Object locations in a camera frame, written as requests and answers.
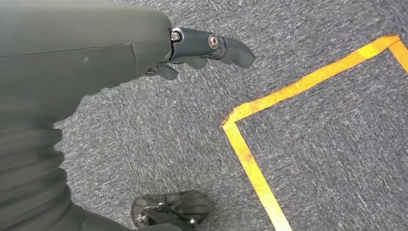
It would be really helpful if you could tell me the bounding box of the robot left arm ribbed sleeve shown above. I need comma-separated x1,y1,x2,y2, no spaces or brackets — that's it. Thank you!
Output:
0,126,131,231

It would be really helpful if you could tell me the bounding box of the yellow floor tape square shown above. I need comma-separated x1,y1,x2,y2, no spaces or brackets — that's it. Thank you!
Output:
220,34,408,231

